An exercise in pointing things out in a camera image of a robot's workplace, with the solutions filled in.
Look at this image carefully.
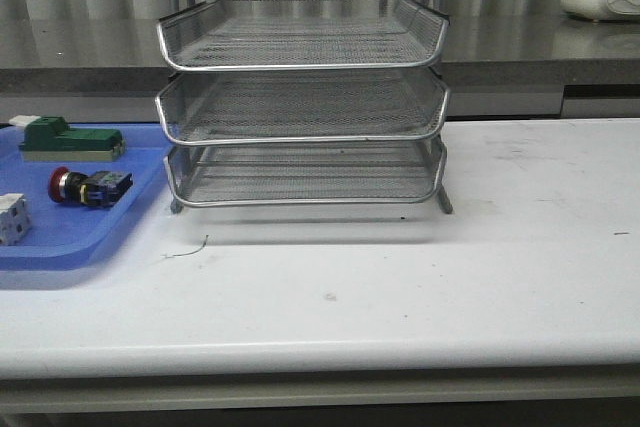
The silver mesh tray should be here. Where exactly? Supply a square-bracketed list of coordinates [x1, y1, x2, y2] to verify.
[156, 0, 449, 72]
[155, 68, 450, 147]
[164, 138, 447, 208]

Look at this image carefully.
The red emergency stop button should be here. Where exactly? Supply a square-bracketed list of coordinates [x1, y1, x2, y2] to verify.
[47, 166, 133, 208]

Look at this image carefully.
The silver mesh bottom tray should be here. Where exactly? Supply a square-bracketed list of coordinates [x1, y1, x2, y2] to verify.
[164, 138, 447, 208]

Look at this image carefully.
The silver mesh top tray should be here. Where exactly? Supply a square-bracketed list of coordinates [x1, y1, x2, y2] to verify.
[156, 0, 449, 72]

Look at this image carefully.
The grey back counter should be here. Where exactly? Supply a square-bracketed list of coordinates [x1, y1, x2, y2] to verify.
[1, 15, 639, 122]

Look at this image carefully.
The blue plastic tray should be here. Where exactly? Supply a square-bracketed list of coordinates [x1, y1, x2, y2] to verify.
[1, 123, 169, 271]

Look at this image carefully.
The white terminal block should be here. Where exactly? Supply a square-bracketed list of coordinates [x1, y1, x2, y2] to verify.
[0, 193, 31, 246]

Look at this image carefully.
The green electrical switch block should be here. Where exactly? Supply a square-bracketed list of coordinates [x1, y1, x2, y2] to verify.
[9, 115, 126, 162]

